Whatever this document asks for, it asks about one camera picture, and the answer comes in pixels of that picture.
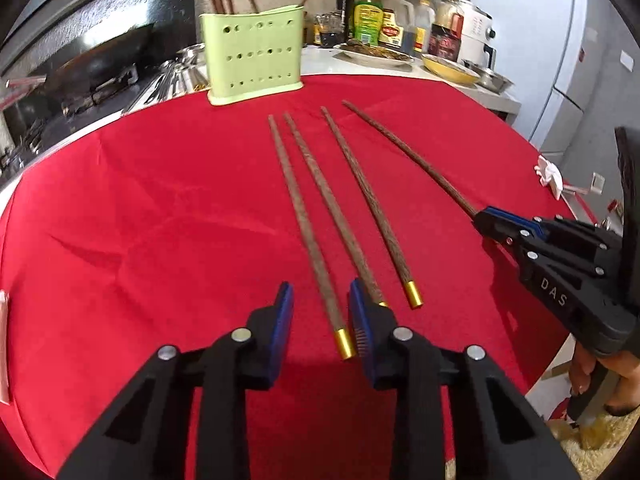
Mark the yellow bowl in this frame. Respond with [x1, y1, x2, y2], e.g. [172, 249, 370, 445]
[421, 53, 481, 87]

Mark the cream fluffy rug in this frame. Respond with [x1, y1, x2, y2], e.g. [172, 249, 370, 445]
[549, 407, 638, 480]

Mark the dark soy sauce bottle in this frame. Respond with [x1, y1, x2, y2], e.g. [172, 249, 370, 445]
[335, 0, 355, 44]

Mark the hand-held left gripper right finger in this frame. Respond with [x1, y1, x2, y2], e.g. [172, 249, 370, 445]
[348, 278, 581, 480]

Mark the dark jug red handle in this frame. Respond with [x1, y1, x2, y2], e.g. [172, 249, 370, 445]
[427, 9, 465, 62]

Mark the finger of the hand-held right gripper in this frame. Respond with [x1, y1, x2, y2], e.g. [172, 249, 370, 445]
[486, 205, 610, 253]
[472, 212, 603, 281]

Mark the steel bowl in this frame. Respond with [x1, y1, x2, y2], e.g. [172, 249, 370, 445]
[462, 59, 515, 94]

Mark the gas stove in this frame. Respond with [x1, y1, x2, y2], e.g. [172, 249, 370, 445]
[0, 55, 168, 183]

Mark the white kitchen appliance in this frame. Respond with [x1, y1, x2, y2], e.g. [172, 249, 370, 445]
[457, 0, 498, 69]

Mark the large oil jug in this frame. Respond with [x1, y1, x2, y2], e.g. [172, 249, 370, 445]
[378, 0, 416, 52]

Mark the person's right hand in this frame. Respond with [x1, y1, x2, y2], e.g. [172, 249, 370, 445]
[569, 342, 640, 418]

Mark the green perforated utensil holder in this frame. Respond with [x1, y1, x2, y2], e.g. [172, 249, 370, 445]
[199, 5, 306, 107]

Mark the wooden chopstick gold tip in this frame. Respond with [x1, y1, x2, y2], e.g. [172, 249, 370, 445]
[267, 115, 357, 360]
[342, 100, 480, 221]
[283, 112, 390, 309]
[320, 106, 424, 310]

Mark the white vinegar bottle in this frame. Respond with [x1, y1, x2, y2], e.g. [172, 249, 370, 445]
[413, 0, 436, 54]

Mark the white refrigerator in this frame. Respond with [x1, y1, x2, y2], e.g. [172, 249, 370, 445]
[470, 0, 640, 153]

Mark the glass cup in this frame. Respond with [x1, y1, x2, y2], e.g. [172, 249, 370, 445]
[315, 12, 347, 48]

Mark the black wok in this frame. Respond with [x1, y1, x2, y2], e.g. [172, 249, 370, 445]
[42, 22, 157, 97]

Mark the crumpled white tissue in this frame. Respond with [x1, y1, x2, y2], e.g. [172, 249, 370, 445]
[534, 155, 565, 200]

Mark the red tablecloth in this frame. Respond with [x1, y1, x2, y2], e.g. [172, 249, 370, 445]
[0, 72, 598, 480]

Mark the green plastic bottle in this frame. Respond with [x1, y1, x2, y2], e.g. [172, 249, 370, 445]
[353, 0, 385, 47]

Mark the plate of cooked food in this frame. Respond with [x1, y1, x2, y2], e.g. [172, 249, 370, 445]
[332, 39, 416, 68]

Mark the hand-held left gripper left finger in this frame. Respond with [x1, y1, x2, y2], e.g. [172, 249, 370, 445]
[60, 281, 296, 480]

